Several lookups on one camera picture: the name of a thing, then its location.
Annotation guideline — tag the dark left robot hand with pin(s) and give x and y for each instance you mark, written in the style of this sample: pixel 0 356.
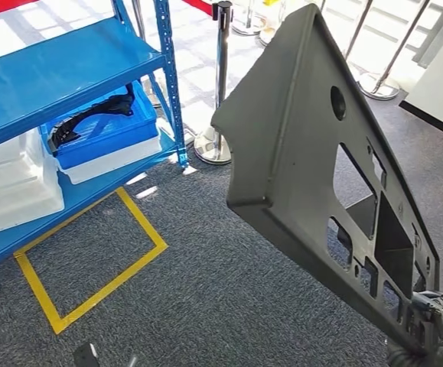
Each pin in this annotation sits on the dark left robot hand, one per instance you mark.
pixel 87 357

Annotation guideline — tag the black plastic plate holder panel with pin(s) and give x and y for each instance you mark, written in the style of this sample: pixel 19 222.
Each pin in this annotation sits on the black plastic plate holder panel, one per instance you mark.
pixel 274 126

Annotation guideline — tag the large blue metal shelf rack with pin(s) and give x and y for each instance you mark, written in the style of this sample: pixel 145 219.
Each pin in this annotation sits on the large blue metal shelf rack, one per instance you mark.
pixel 53 76

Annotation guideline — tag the large white foam tray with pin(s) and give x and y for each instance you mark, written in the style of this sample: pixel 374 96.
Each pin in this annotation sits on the large white foam tray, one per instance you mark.
pixel 14 192

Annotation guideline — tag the blue plastic crate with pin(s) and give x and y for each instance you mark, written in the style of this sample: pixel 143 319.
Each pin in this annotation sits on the blue plastic crate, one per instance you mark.
pixel 110 137

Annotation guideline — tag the black curved plastic trim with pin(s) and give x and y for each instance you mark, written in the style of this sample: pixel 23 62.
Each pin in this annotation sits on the black curved plastic trim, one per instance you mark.
pixel 91 114

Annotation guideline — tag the white partition board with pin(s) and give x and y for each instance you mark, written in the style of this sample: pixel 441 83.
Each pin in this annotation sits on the white partition board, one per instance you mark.
pixel 435 76

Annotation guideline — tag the chrome stanchion with black cap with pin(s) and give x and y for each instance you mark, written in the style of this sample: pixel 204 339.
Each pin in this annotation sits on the chrome stanchion with black cap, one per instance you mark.
pixel 221 76

